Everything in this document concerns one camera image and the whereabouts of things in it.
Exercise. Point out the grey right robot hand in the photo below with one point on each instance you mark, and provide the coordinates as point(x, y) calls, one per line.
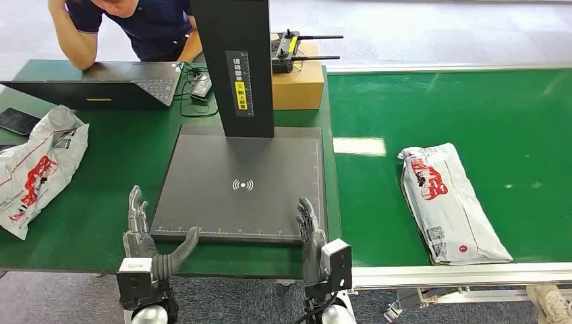
point(313, 250)

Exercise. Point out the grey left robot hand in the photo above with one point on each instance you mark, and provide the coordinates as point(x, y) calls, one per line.
point(139, 243)

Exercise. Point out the white poly mailer package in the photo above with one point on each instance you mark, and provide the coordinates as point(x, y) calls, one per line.
point(40, 179)
point(447, 210)

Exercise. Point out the person's right forearm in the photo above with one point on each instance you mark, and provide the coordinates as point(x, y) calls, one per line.
point(76, 44)

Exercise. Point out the person's left forearm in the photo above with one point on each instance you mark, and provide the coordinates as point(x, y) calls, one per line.
point(191, 47)

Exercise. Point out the brown cardboard box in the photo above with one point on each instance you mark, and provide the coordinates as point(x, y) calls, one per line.
point(297, 89)

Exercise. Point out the green conveyor belt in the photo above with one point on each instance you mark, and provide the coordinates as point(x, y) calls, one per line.
point(491, 112)

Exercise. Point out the dark grey laptop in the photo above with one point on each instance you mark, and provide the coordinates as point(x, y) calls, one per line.
point(111, 94)

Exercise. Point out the black power adapter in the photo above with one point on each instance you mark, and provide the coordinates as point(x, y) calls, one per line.
point(201, 87)

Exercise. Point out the black smartphone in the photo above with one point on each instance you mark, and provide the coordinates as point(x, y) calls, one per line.
point(18, 121)

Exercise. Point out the black remote controller with antennas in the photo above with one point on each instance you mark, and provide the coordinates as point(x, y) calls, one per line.
point(281, 63)

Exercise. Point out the black scanner column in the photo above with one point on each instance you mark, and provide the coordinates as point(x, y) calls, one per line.
point(214, 67)

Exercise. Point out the person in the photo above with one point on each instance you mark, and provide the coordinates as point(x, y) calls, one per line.
point(152, 31)

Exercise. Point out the white shoe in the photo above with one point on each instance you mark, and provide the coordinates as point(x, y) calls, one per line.
point(554, 306)

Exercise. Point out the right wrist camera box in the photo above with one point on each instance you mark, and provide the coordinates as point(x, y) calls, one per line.
point(337, 264)

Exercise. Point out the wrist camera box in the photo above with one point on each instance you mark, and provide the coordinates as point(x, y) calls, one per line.
point(337, 264)
point(134, 279)

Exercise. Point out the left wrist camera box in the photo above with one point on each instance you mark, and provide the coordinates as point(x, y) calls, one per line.
point(134, 279)

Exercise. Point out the dark grey scanner base plate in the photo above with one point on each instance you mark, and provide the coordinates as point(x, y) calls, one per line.
point(250, 205)

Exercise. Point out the aluminium conveyor frame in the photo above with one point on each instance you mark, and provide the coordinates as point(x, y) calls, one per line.
point(447, 275)

